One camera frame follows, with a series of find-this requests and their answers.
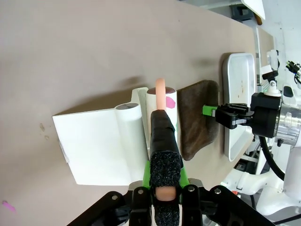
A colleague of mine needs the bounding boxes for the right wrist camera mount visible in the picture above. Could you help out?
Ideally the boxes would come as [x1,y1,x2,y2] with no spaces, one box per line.
[261,70,281,96]

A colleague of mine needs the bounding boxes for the black and white connector cables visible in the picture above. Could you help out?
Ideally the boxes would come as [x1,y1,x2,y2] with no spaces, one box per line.
[285,60,301,86]

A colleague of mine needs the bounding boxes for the black box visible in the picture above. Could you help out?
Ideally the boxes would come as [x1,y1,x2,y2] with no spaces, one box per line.
[230,4,254,22]

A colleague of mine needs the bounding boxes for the brown cloth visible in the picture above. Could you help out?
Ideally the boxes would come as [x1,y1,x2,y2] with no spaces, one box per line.
[176,80,220,161]

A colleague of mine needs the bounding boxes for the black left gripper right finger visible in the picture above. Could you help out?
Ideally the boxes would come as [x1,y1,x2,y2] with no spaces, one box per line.
[179,167,271,226]

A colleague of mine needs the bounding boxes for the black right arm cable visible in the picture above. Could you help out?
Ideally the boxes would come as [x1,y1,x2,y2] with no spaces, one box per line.
[258,135,287,182]

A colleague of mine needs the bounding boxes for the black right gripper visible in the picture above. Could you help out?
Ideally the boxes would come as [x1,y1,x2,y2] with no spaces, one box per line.
[202,92,283,139]

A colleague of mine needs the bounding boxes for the white chair shell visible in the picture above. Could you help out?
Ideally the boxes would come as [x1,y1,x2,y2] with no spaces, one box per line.
[241,0,266,21]

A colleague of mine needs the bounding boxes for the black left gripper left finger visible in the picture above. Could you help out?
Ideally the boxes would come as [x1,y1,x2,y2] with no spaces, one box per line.
[67,160,154,226]

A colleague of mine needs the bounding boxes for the white folded stand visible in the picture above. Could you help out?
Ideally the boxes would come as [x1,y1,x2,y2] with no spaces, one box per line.
[52,88,151,186]

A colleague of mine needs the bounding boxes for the red white cup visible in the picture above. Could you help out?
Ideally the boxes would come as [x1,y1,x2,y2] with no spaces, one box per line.
[144,78,184,226]

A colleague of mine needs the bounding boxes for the metal tray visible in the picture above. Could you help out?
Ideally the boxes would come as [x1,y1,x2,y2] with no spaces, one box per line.
[222,53,257,162]

